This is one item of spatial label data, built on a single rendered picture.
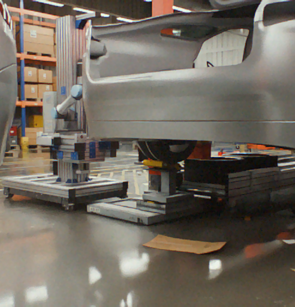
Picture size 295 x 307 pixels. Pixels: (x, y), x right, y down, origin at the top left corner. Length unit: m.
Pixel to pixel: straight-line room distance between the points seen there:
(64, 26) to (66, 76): 0.53
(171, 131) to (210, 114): 0.34
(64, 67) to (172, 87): 2.53
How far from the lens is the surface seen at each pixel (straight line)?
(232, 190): 4.65
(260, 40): 2.56
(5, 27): 1.43
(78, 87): 4.45
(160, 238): 3.57
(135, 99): 3.03
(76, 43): 5.18
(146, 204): 4.22
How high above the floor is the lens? 0.91
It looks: 4 degrees down
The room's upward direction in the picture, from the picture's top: straight up
